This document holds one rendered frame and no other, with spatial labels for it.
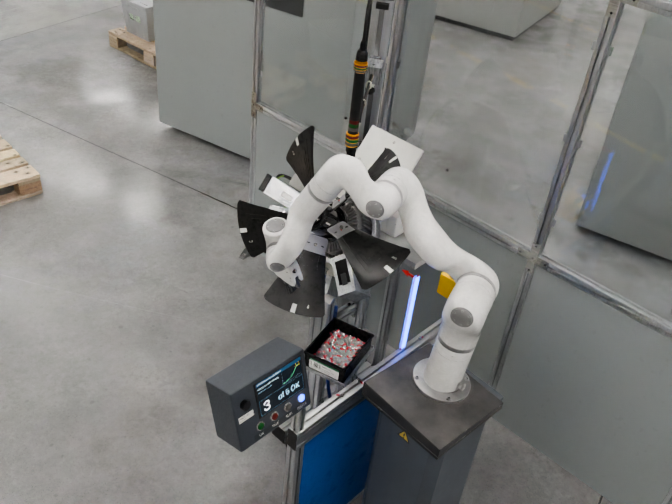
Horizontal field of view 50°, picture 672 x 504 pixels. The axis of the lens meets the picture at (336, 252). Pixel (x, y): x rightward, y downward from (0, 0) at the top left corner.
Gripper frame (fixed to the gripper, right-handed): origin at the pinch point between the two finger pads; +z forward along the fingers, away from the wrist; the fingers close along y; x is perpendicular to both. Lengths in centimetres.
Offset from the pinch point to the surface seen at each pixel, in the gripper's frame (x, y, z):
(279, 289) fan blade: 0.7, 6.5, 6.0
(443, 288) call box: -42, -34, 16
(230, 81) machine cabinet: -138, 225, 92
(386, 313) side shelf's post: -55, 10, 83
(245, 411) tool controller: 49, -41, -30
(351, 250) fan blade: -21.7, -9.6, -6.7
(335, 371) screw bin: 7.8, -26.4, 18.0
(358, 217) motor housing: -38.8, 3.6, -0.3
